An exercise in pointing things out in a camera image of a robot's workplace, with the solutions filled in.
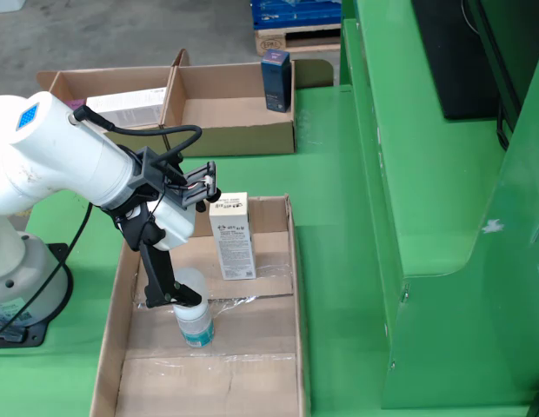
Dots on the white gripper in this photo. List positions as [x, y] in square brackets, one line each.
[176, 223]

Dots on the translucent bottle with teal label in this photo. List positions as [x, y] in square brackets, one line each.
[195, 326]

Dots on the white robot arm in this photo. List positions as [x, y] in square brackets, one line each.
[65, 152]

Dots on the white hand cream box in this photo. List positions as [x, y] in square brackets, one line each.
[234, 247]

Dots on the open brown cardboard box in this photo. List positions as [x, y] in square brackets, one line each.
[234, 113]
[100, 82]

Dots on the long white printed box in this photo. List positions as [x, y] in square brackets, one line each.
[130, 106]

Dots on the flat cardboard tray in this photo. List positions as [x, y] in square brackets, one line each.
[252, 378]

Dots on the pink textured box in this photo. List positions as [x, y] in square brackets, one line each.
[76, 103]

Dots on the navy blue product box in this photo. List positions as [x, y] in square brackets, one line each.
[276, 82]

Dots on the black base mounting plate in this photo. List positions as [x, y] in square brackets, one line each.
[35, 335]

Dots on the wooden pallet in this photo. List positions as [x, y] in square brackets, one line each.
[295, 41]

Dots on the blue mesh pallet crate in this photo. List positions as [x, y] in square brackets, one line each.
[295, 13]

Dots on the green metal shelf unit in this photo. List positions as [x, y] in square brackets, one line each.
[426, 174]

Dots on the white plastic container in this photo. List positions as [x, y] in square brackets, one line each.
[6, 4]

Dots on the black flat panel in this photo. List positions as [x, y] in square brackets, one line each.
[456, 61]

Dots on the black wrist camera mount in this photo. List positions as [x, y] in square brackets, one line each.
[152, 171]

